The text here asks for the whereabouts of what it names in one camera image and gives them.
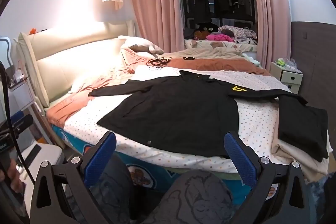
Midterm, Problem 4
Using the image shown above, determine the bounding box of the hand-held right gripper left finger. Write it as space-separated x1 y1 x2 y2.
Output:
29 131 117 224

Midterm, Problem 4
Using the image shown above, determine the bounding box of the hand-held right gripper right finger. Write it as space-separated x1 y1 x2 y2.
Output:
224 131 310 224

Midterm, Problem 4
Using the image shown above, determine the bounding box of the black jacket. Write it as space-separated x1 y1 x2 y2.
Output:
88 70 308 159

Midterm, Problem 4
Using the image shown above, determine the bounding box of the person's left hand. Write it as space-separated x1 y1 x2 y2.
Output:
0 160 24 193

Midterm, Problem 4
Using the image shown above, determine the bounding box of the person's left leg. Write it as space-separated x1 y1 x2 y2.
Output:
88 153 133 224

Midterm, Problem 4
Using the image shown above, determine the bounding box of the person's leg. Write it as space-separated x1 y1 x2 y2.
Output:
146 169 235 224
88 153 133 224

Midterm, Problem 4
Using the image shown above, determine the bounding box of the cluttered bedside table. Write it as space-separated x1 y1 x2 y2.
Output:
5 65 36 109

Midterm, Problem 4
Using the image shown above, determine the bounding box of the white box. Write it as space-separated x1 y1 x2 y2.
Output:
20 143 65 183

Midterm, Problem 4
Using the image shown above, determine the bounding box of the folded beige cloth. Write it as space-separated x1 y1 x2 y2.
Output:
271 132 332 183

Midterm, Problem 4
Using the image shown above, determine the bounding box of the salmon pink quilt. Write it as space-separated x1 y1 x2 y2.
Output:
46 48 149 128

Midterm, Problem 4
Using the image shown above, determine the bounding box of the person's right leg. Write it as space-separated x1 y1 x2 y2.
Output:
146 169 235 224

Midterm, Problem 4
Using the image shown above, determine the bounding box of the folded black garment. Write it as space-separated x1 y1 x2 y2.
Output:
277 95 330 163

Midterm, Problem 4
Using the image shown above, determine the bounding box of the bed with cream headboard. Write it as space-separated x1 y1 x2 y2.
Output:
15 20 332 204

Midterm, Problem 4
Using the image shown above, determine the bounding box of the white nightstand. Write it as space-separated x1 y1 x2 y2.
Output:
270 61 304 95

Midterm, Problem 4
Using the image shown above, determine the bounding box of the pink garment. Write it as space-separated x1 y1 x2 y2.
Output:
206 33 235 43

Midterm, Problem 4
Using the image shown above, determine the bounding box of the cream plush toy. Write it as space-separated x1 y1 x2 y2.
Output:
120 35 165 55

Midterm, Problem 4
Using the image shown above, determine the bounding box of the floral print garment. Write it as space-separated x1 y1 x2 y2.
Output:
219 25 258 40

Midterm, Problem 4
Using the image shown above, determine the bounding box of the brown teddy bear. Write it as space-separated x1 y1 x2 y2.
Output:
193 29 208 40

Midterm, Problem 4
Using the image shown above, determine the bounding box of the black plush toy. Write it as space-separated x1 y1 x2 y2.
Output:
197 22 219 33

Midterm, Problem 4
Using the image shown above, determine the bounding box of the pink curtain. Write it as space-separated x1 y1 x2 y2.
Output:
248 0 292 69
127 0 187 53

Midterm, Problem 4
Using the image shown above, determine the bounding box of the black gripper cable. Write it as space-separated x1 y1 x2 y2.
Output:
0 61 36 189

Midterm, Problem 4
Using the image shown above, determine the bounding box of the coiled black cable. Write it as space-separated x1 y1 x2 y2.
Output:
146 56 173 69

